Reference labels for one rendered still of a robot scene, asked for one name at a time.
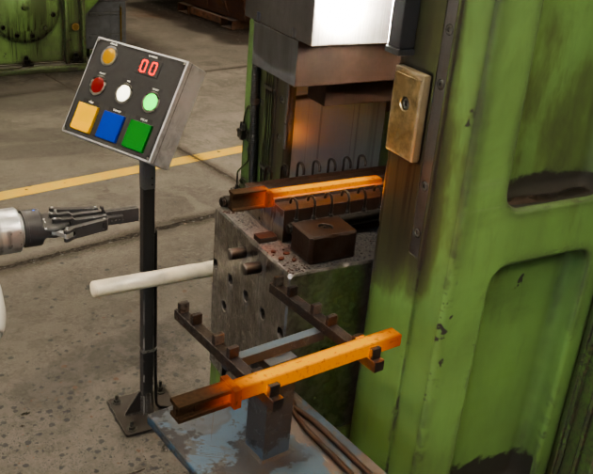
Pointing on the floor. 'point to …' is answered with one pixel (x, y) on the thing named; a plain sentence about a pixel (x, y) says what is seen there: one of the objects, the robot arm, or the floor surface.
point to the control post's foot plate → (133, 416)
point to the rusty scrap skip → (234, 16)
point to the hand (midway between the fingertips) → (121, 215)
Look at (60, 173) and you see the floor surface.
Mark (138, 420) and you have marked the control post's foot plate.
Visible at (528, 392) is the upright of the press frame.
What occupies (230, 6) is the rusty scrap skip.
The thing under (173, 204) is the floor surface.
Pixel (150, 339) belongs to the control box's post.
